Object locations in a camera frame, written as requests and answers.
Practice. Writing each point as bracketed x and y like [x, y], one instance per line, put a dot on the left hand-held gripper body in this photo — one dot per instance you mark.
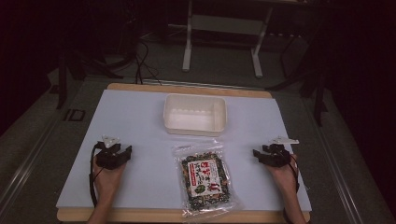
[107, 154]

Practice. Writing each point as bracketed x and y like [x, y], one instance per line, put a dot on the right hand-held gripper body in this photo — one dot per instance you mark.
[278, 152]

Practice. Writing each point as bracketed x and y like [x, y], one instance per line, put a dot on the clear snack packet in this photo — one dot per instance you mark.
[203, 180]

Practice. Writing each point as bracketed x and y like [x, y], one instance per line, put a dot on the white plastic container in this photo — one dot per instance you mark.
[195, 114]

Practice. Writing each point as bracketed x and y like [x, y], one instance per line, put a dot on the person's left hand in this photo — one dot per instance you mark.
[108, 179]

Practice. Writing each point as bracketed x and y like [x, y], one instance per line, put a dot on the person's right hand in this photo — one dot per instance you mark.
[285, 178]

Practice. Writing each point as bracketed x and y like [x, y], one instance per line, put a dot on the white table mat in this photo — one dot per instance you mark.
[149, 161]

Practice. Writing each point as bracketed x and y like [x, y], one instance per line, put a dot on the black tripod stand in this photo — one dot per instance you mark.
[311, 77]

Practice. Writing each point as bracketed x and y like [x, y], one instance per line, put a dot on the black stand legs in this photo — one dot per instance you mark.
[84, 67]

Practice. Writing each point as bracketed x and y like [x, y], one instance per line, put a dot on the white metal stand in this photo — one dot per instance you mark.
[224, 34]

